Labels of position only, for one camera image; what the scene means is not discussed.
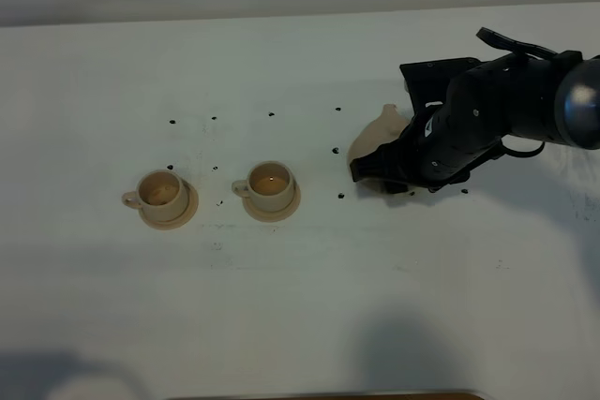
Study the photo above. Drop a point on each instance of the beige ceramic teapot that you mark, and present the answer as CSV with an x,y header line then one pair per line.
x,y
385,128

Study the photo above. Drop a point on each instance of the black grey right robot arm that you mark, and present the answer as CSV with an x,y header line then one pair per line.
x,y
554,100

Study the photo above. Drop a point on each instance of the beige teacup left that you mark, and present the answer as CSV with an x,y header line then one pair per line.
x,y
160,196

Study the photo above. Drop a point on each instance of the beige teacup middle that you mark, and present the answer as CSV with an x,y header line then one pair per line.
x,y
269,187

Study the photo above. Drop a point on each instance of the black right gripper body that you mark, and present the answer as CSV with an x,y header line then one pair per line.
x,y
445,142

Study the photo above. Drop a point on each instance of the beige saucer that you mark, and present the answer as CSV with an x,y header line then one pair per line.
x,y
182,219
270,217

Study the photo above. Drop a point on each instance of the beige saucer middle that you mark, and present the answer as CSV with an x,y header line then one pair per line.
x,y
270,217

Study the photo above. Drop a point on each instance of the beige saucer left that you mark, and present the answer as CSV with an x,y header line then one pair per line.
x,y
182,219

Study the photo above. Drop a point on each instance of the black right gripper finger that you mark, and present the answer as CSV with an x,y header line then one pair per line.
x,y
395,187
382,164

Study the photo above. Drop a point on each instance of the beige teacup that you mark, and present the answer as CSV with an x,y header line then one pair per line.
x,y
160,196
269,187

